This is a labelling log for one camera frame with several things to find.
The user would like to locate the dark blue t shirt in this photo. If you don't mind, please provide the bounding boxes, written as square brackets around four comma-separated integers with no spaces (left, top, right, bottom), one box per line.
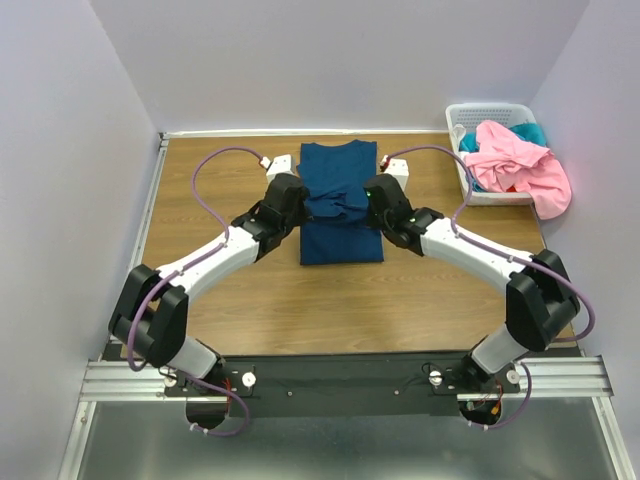
[298,140,384,266]

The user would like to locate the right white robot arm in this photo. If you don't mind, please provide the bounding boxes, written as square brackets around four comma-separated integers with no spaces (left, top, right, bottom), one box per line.
[364,174,580,392]

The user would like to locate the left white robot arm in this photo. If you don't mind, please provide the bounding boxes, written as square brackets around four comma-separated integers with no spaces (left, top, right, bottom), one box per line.
[108,173,309,395]

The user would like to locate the white plastic laundry basket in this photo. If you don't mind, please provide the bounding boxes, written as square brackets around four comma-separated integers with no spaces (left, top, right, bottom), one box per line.
[444,103,541,207]

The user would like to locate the pink t shirt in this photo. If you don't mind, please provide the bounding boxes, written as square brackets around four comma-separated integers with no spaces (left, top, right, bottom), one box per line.
[463,120,572,220]

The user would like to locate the teal t shirt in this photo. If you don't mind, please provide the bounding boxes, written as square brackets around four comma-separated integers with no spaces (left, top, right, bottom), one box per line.
[458,122,549,194]

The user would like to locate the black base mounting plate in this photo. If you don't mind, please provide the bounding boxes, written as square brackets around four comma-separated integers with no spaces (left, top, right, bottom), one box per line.
[164,352,521,419]

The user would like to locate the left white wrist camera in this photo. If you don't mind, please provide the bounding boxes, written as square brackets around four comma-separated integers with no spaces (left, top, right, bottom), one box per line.
[266,154,296,183]

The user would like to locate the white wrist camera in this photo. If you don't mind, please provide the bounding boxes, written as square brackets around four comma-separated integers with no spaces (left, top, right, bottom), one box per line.
[381,156,409,191]
[266,154,296,183]

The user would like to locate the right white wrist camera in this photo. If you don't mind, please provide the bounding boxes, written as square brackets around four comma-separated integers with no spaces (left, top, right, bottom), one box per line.
[381,156,409,191]

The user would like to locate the aluminium frame rail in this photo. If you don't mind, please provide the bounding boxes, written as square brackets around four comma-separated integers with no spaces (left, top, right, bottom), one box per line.
[58,356,636,479]

